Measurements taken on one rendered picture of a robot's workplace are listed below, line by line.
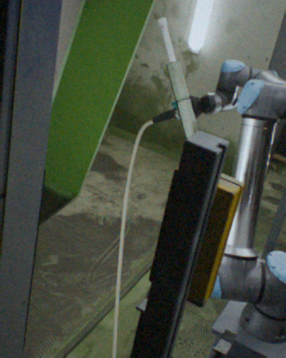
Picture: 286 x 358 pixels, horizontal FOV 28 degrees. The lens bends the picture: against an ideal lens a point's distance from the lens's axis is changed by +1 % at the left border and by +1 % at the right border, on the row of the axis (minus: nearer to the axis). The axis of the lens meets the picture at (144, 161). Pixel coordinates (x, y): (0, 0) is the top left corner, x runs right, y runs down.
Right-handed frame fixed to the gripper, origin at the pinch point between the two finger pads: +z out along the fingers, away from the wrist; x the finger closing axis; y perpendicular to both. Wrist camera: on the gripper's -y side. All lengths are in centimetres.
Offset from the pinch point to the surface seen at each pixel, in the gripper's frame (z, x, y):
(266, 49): -162, 32, 62
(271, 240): -101, -81, 51
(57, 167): 5, -8, 87
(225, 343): 76, -59, -67
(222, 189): 94, -23, -93
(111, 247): -29, -60, 106
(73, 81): 4, 28, 56
